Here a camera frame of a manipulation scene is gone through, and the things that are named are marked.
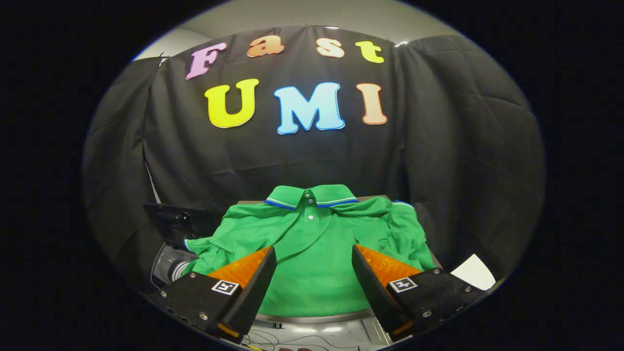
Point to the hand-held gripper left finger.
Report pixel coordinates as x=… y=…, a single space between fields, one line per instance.
x=253 y=292

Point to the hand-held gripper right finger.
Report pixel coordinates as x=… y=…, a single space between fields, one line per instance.
x=375 y=292

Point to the green polo shirt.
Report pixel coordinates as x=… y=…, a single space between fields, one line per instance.
x=312 y=253

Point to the dark washing machine lid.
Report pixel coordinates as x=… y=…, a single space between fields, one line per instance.
x=180 y=222

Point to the white flat board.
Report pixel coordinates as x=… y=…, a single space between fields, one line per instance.
x=475 y=273

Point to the black backdrop cloth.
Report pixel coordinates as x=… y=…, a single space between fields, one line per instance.
x=292 y=161

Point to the grey cabinet with black frame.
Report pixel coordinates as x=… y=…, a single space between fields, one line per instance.
x=317 y=319

